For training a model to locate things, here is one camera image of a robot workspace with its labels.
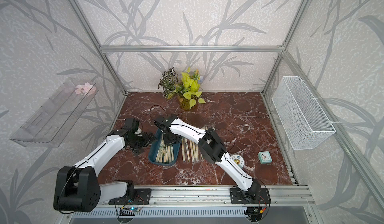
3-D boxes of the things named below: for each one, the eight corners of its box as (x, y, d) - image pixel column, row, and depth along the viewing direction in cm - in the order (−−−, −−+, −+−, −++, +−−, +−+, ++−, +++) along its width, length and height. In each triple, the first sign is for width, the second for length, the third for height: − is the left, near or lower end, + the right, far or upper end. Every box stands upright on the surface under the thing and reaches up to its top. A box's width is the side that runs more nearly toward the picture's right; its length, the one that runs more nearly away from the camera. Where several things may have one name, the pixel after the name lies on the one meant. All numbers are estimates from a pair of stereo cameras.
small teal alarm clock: (260, 163, 87) (261, 162, 84) (257, 153, 91) (258, 151, 88) (271, 163, 87) (272, 162, 84) (267, 153, 91) (269, 151, 88)
